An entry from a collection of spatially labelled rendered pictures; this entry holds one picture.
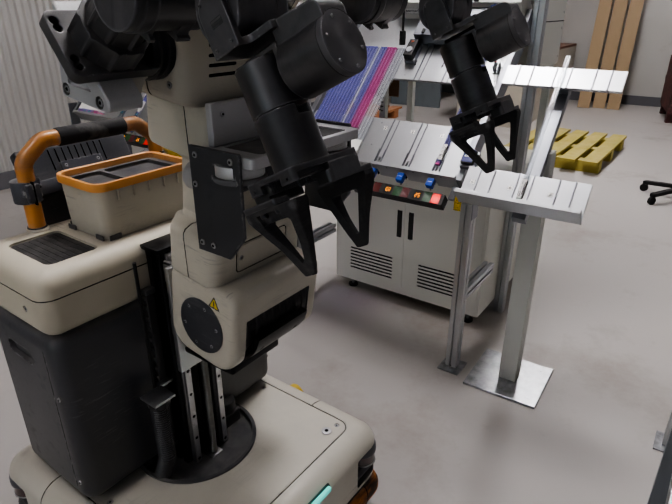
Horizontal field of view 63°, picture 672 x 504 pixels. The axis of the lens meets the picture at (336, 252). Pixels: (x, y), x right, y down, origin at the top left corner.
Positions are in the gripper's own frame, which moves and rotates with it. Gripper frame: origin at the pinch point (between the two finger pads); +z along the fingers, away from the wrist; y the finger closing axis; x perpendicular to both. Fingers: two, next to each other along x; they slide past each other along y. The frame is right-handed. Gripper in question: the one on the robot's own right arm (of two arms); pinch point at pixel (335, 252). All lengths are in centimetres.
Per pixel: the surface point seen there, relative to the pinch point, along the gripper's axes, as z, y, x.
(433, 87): -78, 632, 301
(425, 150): -6, 125, 57
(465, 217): 19, 121, 49
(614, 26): -64, 771, 110
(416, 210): 15, 149, 84
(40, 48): -177, 177, 355
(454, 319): 53, 121, 67
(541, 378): 84, 133, 49
